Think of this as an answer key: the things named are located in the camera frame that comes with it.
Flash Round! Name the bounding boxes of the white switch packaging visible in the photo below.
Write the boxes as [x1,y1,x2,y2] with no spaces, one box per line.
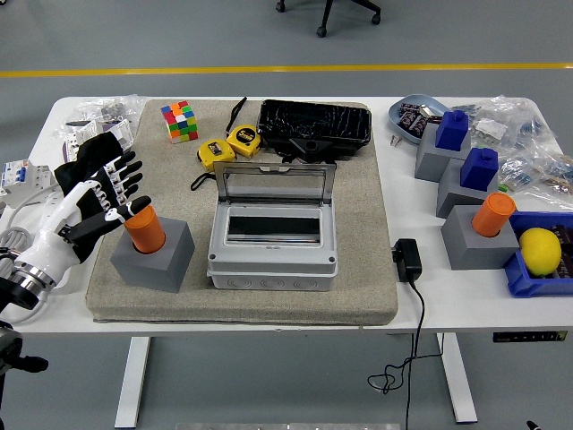
[62,118,135,162]

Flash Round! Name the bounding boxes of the white table leg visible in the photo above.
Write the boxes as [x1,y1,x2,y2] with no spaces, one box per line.
[114,336,151,429]
[436,333,478,425]

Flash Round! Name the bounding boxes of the orange cylinder battery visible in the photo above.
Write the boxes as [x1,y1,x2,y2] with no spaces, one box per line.
[123,203,167,254]
[471,192,517,237]

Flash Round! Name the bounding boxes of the black cloth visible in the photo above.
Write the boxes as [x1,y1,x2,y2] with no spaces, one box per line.
[53,132,124,198]

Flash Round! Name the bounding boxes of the blue-grey dish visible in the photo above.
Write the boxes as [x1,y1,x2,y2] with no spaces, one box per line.
[388,93,450,145]

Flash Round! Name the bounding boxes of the blue block with knob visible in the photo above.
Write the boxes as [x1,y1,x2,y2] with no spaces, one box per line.
[459,147,500,190]
[435,109,470,151]

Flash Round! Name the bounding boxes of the grey power strip cable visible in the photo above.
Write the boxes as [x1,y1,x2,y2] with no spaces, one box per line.
[0,192,57,324]

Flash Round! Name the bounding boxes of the clear bag of screws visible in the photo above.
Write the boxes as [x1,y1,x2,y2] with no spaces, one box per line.
[56,93,147,149]

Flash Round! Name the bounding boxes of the black power adapter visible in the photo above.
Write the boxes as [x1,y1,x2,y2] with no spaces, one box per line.
[391,237,423,283]

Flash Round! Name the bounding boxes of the grey block holder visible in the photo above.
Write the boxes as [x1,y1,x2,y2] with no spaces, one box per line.
[440,204,520,271]
[436,157,500,219]
[415,121,472,183]

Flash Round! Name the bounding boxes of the black plastic tray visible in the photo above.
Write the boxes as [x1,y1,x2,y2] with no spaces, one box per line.
[257,99,373,160]

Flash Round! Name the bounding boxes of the grey electrical box with lid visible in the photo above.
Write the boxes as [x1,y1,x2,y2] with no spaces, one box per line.
[206,160,339,292]

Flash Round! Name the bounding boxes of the black table control panel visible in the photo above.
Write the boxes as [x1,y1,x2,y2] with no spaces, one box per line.
[492,330,568,344]

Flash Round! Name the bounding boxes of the yellow lemon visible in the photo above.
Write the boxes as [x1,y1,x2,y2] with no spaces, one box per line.
[517,227,563,277]

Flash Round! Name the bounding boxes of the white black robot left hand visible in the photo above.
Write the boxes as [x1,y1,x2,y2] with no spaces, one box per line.
[17,150,152,286]

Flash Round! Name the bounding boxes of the clear bag of components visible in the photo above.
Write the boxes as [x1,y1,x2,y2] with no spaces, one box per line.
[499,151,573,207]
[451,94,556,151]

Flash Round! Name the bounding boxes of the yellow tape measure black label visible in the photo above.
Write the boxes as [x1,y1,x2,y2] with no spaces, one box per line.
[225,96,263,159]

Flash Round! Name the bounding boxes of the blue plastic bin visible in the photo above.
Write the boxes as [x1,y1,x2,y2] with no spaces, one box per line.
[503,211,573,298]

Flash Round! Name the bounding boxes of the black office chair base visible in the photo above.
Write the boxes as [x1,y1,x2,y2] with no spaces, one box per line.
[275,0,382,39]

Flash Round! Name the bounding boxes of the dark packets in bin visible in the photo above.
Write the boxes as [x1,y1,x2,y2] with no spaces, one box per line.
[552,223,573,279]

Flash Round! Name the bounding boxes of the black adapter cord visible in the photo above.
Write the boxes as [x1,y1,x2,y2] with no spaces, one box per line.
[367,279,444,430]

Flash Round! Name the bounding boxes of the white circuit breaker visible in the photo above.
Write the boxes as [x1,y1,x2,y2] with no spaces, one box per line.
[0,159,54,210]

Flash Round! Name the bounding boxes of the large colourful puzzle cube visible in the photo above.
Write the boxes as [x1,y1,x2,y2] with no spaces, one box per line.
[160,99,200,145]

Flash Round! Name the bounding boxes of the beige padded mat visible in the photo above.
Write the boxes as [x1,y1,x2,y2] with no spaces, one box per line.
[84,99,399,326]

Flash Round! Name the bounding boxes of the yellow tape measure small window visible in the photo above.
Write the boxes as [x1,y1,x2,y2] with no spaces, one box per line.
[190,139,237,193]

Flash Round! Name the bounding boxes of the grey block with round hole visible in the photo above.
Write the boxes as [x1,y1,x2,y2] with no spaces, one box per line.
[109,216,197,295]

